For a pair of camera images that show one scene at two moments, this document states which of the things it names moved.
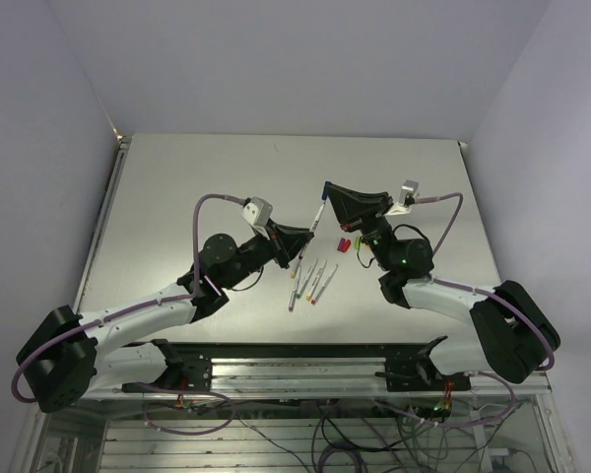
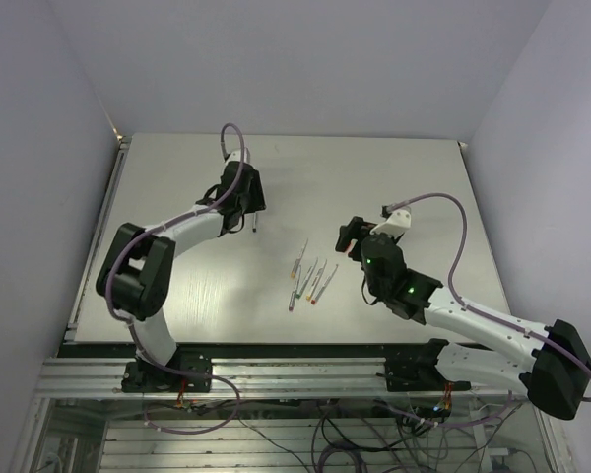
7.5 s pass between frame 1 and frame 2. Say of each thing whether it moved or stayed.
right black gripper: moved
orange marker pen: stayed
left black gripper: moved
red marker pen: stayed
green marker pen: stayed
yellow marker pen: stayed
